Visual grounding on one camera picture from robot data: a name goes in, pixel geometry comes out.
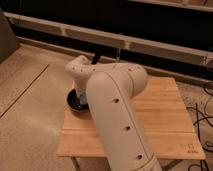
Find wooden table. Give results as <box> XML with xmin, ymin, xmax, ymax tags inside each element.
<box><xmin>57</xmin><ymin>77</ymin><xmax>205</xmax><ymax>160</ymax></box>

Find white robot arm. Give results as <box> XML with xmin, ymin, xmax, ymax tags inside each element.
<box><xmin>65</xmin><ymin>55</ymin><xmax>162</xmax><ymax>171</ymax></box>

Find dark ceramic bowl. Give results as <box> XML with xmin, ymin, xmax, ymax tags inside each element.
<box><xmin>67</xmin><ymin>89</ymin><xmax>89</xmax><ymax>112</ymax></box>

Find grey cabinet left edge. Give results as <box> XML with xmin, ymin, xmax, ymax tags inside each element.
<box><xmin>0</xmin><ymin>9</ymin><xmax>20</xmax><ymax>63</ymax></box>

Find black cables on floor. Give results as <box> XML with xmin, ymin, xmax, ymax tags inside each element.
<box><xmin>186</xmin><ymin>81</ymin><xmax>213</xmax><ymax>171</ymax></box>

